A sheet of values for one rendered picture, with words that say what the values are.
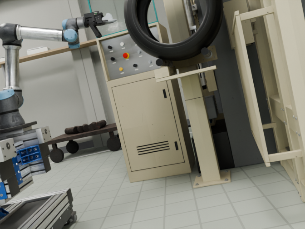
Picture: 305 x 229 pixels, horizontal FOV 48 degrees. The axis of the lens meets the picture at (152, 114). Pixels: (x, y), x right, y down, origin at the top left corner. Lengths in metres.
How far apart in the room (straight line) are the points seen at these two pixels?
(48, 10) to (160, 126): 3.90
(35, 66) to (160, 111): 3.75
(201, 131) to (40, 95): 4.16
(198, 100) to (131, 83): 0.69
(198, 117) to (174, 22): 0.69
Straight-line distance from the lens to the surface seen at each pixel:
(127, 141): 2.95
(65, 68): 6.07
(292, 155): 1.64
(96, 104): 5.74
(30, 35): 2.25
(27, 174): 2.20
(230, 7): 2.40
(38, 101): 6.23
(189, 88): 2.44
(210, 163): 2.52
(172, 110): 2.82
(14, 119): 2.23
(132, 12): 2.12
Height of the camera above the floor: 0.75
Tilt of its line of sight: 4 degrees down
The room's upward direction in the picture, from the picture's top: 13 degrees counter-clockwise
